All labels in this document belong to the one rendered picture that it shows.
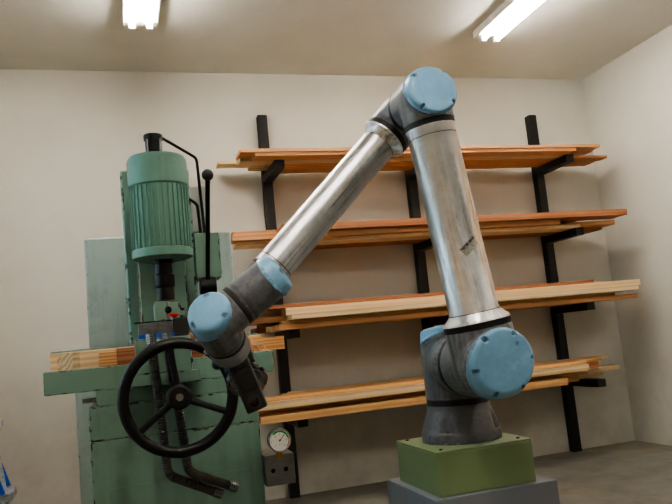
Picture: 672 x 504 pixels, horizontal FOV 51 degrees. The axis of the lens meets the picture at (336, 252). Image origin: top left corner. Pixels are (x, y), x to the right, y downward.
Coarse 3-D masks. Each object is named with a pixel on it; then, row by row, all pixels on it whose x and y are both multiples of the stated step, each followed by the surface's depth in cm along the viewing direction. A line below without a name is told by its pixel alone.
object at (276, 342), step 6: (276, 336) 215; (282, 336) 216; (264, 342) 214; (270, 342) 214; (276, 342) 215; (282, 342) 215; (270, 348) 214; (276, 348) 215; (282, 348) 215; (102, 354) 201; (108, 354) 201; (114, 354) 202; (102, 360) 201; (108, 360) 201; (114, 360) 202; (102, 366) 200
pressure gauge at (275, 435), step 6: (270, 432) 190; (276, 432) 189; (282, 432) 190; (288, 432) 190; (270, 438) 189; (276, 438) 189; (282, 438) 190; (288, 438) 190; (270, 444) 188; (276, 444) 189; (282, 444) 189; (288, 444) 190; (276, 450) 189; (282, 450) 189; (276, 456) 191
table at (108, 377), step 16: (256, 352) 197; (272, 352) 199; (96, 368) 185; (112, 368) 186; (208, 368) 193; (272, 368) 198; (48, 384) 182; (64, 384) 183; (80, 384) 184; (96, 384) 185; (112, 384) 186; (144, 384) 179
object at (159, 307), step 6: (174, 300) 205; (156, 306) 203; (162, 306) 203; (174, 306) 204; (180, 306) 206; (156, 312) 203; (162, 312) 203; (174, 312) 204; (156, 318) 202; (162, 318) 203; (168, 318) 203
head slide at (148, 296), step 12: (144, 264) 217; (180, 264) 220; (144, 276) 216; (180, 276) 219; (144, 288) 216; (180, 288) 219; (144, 300) 215; (156, 300) 216; (180, 300) 218; (144, 312) 215
